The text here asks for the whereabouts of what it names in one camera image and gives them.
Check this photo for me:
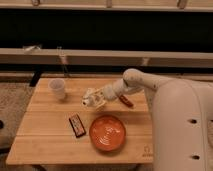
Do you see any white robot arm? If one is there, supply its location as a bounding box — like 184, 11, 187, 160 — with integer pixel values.
82, 68, 172, 109

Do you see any orange bowl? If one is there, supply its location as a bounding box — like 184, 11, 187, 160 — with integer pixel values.
89, 115, 126, 152

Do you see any translucent plastic cup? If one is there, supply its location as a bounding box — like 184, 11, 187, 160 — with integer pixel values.
48, 78, 66, 100

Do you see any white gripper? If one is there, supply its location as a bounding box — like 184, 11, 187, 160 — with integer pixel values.
86, 85, 117, 109

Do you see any small white bottle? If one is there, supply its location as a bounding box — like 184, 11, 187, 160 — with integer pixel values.
82, 96, 95, 107

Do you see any wooden table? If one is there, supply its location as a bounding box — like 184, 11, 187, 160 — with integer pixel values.
6, 78, 153, 165

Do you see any dark chocolate bar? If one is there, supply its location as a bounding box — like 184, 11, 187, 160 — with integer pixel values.
69, 115, 86, 138

